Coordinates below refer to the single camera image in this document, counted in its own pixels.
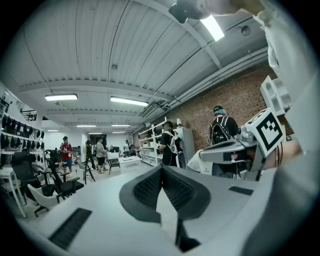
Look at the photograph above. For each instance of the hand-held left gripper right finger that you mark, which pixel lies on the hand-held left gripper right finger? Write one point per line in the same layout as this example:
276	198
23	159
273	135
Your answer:
220	200

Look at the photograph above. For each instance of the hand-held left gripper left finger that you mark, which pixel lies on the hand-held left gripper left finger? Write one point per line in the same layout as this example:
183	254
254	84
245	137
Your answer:
100	212

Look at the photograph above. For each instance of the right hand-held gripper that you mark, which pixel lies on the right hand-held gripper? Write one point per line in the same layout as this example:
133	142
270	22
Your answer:
270	132

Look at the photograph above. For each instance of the person's right forearm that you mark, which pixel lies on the person's right forearm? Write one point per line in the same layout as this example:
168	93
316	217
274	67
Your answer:
290	152

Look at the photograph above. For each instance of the white draped cloth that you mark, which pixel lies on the white draped cloth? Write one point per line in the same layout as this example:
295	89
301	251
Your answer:
197	160

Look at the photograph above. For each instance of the grey tall cabinet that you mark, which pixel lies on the grey tall cabinet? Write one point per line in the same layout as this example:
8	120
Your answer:
187	142

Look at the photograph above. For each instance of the black office chair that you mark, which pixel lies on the black office chair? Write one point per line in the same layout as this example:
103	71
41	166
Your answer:
67	186
23	167

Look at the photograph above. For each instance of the grey chair black legs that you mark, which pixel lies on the grey chair black legs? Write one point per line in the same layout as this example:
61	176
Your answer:
83	166
42	197

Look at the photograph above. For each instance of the dark side table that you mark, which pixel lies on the dark side table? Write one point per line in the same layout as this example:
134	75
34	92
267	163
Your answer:
113	164

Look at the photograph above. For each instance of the white cardboard box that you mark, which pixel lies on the white cardboard box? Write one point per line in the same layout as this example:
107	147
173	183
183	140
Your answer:
113	156

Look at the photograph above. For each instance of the white square table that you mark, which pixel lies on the white square table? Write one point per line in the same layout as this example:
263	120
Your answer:
130	161

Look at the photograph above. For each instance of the round red-topped stool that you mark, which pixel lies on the round red-topped stool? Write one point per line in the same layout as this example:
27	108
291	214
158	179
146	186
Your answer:
60	163

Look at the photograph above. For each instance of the white shelving unit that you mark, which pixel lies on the white shelving unit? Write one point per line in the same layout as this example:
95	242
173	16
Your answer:
147	150

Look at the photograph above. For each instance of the white arched cubby shelf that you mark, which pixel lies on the white arched cubby shelf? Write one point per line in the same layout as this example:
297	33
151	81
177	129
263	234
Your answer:
266	92

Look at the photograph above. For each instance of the white ceiling pipe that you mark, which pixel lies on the white ceiling pipe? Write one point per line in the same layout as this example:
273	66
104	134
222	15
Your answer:
225	72

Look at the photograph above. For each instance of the ceiling tube light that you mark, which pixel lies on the ceiling tube light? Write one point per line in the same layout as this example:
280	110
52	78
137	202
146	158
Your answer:
61	97
212	27
86	125
128	101
120	125

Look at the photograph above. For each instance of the white side desk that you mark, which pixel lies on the white side desk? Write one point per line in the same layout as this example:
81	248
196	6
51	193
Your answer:
7	172

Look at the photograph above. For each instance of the white display rack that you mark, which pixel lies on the white display rack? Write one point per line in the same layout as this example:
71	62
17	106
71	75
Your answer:
25	138

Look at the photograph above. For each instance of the person's white shirt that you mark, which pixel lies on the person's white shirt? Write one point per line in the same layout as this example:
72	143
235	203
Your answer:
295	62

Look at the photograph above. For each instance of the black stair railing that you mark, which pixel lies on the black stair railing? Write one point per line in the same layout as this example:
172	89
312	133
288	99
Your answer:
29	115

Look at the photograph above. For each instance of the rows of black pouches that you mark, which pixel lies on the rows of black pouches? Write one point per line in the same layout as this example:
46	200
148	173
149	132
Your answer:
15	127

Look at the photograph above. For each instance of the black head-worn camera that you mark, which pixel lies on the black head-worn camera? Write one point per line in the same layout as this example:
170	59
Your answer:
185	11

